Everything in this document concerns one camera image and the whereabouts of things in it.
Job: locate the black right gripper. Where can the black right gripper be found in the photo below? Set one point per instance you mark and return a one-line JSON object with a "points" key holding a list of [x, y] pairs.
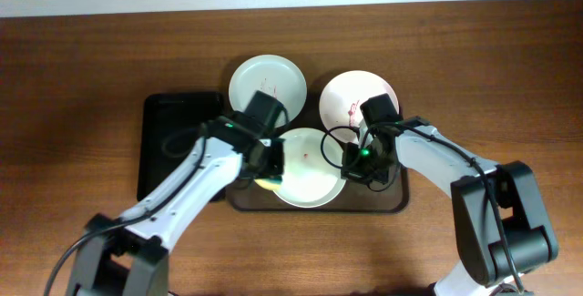
{"points": [[357, 171]]}

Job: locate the pink dirty plate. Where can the pink dirty plate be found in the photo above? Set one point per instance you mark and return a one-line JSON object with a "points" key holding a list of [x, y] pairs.
{"points": [[342, 98]]}

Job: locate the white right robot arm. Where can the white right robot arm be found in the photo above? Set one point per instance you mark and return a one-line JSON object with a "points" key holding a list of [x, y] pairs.
{"points": [[502, 229]]}

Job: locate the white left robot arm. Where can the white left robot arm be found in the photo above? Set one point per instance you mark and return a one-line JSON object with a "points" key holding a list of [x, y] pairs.
{"points": [[129, 255]]}

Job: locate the yellow green sponge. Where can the yellow green sponge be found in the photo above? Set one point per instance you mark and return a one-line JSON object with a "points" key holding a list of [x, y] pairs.
{"points": [[273, 183]]}

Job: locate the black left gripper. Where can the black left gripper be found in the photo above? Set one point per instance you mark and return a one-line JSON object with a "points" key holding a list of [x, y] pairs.
{"points": [[271, 164]]}

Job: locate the pale green dirty plate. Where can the pale green dirty plate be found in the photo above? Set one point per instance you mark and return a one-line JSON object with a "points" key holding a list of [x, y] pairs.
{"points": [[274, 75]]}

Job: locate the black sponge tray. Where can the black sponge tray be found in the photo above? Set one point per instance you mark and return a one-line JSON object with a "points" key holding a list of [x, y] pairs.
{"points": [[169, 129]]}

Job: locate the white plate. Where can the white plate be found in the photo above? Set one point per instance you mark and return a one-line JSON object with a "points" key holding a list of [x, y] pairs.
{"points": [[308, 180]]}

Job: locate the dark brown serving tray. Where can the dark brown serving tray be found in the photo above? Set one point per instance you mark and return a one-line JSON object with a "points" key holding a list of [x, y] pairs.
{"points": [[247, 196]]}

